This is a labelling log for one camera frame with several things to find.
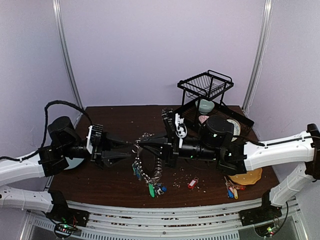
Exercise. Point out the red key tag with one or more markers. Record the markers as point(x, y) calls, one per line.
point(191, 185)

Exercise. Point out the right aluminium frame post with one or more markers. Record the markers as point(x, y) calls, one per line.
point(260, 51)

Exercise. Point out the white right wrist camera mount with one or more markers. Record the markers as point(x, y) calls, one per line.
point(181, 130)

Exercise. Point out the yellow key tag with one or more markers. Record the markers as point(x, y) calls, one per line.
point(235, 193)

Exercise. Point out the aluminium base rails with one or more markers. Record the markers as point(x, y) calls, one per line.
point(211, 222)

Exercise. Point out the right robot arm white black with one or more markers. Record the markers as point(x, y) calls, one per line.
point(214, 143)

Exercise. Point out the white blue patterned plate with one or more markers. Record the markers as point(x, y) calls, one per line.
point(236, 129)

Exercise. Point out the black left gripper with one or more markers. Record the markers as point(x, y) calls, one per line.
point(99, 155)

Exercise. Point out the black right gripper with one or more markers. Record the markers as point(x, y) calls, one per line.
point(169, 146)

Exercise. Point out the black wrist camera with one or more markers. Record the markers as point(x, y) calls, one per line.
point(96, 132)
point(168, 118)

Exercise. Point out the teal ceramic bowl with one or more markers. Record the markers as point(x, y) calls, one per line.
point(204, 106)

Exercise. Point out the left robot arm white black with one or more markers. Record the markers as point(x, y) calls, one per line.
point(66, 151)

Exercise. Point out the black wire dish rack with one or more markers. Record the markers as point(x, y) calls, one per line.
point(210, 86)

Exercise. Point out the teal plate with flower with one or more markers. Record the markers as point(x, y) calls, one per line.
point(73, 162)

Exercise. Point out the aluminium corner frame post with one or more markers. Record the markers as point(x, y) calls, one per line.
point(56, 4)

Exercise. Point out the green key tag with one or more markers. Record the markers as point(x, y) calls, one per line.
point(151, 190)

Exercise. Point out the yellow dotted plate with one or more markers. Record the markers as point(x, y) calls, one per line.
point(249, 178)

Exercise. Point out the pink patterned dish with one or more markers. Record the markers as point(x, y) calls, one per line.
point(202, 118)

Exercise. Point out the blue key tag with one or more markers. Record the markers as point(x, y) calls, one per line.
point(230, 194)

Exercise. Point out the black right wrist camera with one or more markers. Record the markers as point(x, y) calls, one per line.
point(168, 118)

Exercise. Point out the grey disc keyring organizer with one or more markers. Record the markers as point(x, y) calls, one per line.
point(148, 168)

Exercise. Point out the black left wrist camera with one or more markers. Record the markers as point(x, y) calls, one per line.
point(96, 132)

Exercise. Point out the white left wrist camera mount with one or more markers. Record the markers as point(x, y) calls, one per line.
point(89, 146)

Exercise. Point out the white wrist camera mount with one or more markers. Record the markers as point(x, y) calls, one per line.
point(89, 146)
point(181, 130)

